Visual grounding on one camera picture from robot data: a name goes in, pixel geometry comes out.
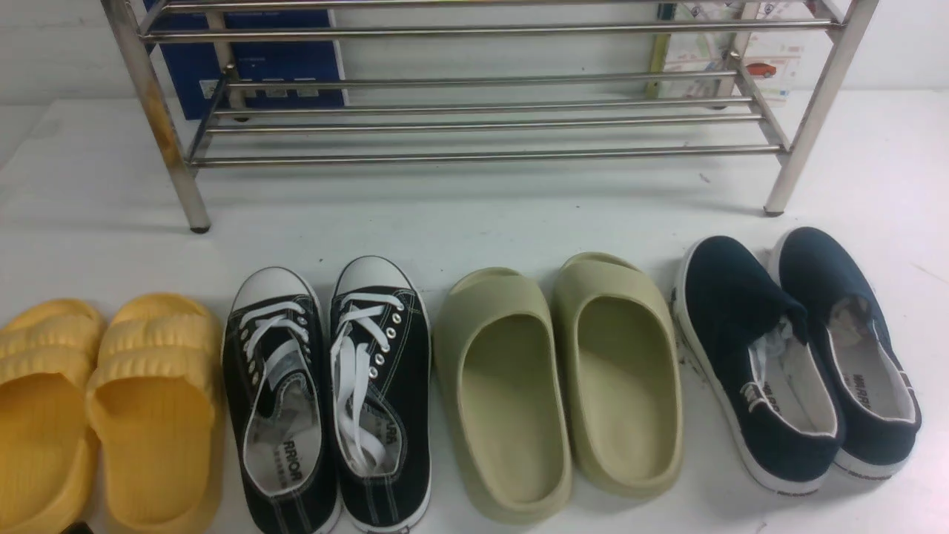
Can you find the black canvas sneaker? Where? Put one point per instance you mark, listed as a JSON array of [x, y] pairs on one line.
[[380, 374], [272, 338]]

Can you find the left navy slip-on shoe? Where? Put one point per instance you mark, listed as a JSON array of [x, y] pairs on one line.
[[751, 341]]

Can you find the navy slip-on shoe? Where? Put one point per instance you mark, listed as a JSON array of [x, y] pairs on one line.
[[751, 341], [878, 404]]

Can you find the stainless steel shoe rack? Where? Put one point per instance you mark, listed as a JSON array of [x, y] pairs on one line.
[[179, 22]]

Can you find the blue box behind rack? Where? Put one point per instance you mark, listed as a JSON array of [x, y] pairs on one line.
[[195, 71]]

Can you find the right navy slip-on shoe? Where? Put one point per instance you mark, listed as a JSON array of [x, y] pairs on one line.
[[878, 404]]

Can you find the left olive green slipper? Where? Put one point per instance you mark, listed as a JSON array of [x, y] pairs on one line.
[[494, 353]]

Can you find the olive green slipper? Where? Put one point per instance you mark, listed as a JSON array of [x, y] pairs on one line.
[[494, 353], [618, 356]]

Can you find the right olive green slipper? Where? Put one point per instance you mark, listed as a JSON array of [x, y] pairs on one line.
[[618, 356]]

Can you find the right yellow ridged slipper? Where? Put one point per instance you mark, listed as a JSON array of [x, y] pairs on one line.
[[156, 403]]

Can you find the yellow ridged slipper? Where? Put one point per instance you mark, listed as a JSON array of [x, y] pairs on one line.
[[156, 403], [48, 450]]

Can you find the left yellow ridged slipper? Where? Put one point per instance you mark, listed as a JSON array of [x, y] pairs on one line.
[[48, 450]]

